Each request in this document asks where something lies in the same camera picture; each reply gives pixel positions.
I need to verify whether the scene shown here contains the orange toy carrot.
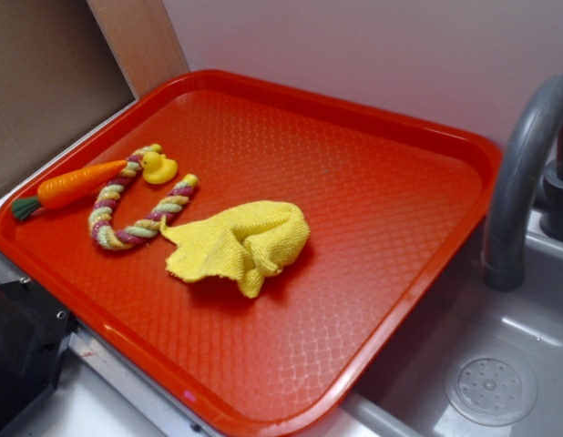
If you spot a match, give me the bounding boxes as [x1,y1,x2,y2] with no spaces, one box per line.
[10,160,128,220]

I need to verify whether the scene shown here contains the multicolour twisted rope toy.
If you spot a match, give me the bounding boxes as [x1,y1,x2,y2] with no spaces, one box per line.
[87,144,199,251]

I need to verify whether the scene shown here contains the brown cardboard panel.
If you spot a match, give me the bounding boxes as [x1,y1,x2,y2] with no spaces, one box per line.
[0,1,189,198]

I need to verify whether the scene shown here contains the yellow rubber duck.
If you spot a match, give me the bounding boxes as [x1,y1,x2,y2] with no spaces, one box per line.
[140,151,179,185]

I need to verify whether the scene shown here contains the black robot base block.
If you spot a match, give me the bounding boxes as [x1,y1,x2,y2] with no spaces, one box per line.
[0,281,74,436]

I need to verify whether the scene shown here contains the grey toy sink basin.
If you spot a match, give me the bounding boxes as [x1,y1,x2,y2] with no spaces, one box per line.
[344,218,563,437]

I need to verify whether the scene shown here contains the red plastic tray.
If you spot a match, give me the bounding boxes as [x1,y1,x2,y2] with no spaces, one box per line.
[0,71,500,436]

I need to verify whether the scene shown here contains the yellow crumpled cloth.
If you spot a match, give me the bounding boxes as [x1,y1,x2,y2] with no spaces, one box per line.
[160,200,310,299]

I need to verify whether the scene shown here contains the grey toy faucet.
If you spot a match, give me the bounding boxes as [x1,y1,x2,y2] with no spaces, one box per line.
[481,74,563,291]

